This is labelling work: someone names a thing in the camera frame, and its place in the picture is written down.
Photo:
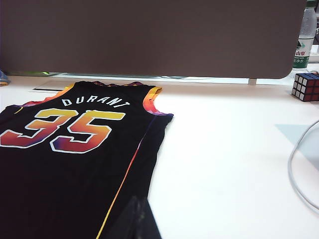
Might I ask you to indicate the clear plastic water bottle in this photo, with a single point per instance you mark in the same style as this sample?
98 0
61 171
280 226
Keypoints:
305 32

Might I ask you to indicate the black basketball jersey number 35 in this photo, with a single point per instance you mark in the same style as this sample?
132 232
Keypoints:
74 174

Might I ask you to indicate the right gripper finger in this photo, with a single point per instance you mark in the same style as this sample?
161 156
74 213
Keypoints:
137 221

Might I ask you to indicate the black Rubik's cube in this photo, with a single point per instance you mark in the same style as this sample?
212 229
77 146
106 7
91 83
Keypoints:
305 87

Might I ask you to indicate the blue crumpled cloth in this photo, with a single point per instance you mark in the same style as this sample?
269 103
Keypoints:
3 78

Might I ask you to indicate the light blue triangle tape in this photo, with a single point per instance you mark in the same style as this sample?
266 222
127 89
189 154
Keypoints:
291 132

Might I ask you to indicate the white divider support bracket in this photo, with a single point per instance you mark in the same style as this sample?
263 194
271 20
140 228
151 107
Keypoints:
252 82

